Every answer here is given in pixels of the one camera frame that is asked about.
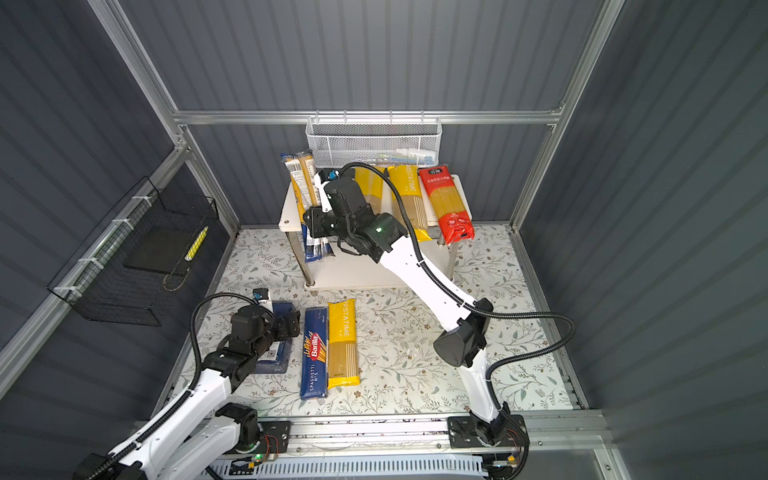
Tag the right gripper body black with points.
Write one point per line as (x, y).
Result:
(343, 229)

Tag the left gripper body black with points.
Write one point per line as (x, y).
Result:
(261, 345)

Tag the yellow spaghetti bag label up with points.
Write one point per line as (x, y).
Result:
(371, 185)

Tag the clear blue spaghetti bag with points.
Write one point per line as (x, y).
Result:
(301, 167)

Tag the yellow Pastatime spaghetti bag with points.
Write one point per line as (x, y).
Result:
(342, 354)

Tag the red spaghetti bag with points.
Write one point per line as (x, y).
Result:
(453, 218)

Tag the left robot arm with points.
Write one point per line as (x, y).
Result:
(180, 402)

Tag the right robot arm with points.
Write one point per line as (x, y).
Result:
(392, 242)

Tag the dark blue pasta box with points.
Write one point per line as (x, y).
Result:
(282, 354)

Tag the white two-tier shelf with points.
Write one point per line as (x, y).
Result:
(342, 271)

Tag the blue Barilla spaghetti box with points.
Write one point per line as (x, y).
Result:
(314, 373)

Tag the pens in white basket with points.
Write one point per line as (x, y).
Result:
(404, 156)

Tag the floral table mat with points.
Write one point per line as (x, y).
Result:
(399, 369)

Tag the yellow marker pen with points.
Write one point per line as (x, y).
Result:
(196, 244)

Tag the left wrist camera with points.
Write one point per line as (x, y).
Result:
(262, 297)

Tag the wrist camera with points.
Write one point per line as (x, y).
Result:
(344, 194)
(262, 297)

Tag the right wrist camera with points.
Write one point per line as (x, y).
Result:
(344, 194)

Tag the white wire mesh basket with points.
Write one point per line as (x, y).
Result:
(334, 145)

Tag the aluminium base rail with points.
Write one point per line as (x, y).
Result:
(432, 434)

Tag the black wire basket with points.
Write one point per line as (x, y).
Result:
(132, 272)

